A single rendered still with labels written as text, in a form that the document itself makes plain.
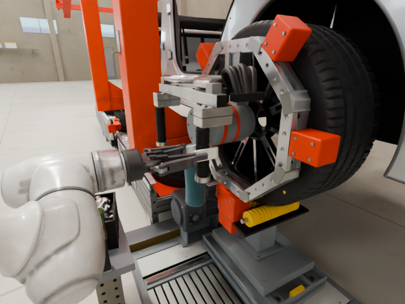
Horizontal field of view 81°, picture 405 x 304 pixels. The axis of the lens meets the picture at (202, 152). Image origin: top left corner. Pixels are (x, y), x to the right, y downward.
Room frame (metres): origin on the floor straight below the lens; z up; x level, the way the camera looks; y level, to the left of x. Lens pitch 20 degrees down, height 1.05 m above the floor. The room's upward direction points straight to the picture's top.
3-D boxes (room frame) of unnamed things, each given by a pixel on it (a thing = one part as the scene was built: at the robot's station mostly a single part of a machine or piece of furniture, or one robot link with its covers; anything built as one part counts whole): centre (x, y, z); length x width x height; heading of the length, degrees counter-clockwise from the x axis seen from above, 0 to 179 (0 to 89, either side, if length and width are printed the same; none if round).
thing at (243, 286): (0.92, -0.28, 0.13); 0.50 x 0.36 x 0.10; 28
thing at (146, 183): (2.32, 0.86, 0.28); 2.47 x 0.09 x 0.22; 28
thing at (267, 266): (0.92, -0.28, 0.32); 0.40 x 0.30 x 0.28; 28
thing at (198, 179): (0.58, 0.00, 0.83); 0.04 x 0.04 x 0.16
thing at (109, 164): (0.47, 0.20, 0.83); 0.09 x 0.06 x 0.09; 28
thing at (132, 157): (0.51, 0.14, 0.83); 0.09 x 0.08 x 0.07; 118
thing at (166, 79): (0.87, 0.03, 1.03); 0.19 x 0.18 x 0.11; 118
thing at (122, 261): (0.73, 0.39, 0.44); 0.43 x 0.17 x 0.03; 28
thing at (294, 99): (0.84, -0.13, 0.85); 0.54 x 0.07 x 0.54; 28
